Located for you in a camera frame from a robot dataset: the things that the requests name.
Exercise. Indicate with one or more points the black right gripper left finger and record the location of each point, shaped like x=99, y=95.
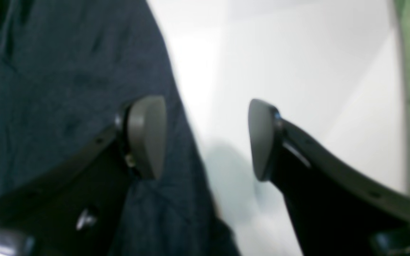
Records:
x=75, y=208

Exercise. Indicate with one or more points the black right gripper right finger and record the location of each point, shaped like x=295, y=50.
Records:
x=334, y=209

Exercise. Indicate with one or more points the dark navy long-sleeve shirt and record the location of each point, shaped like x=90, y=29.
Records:
x=66, y=66

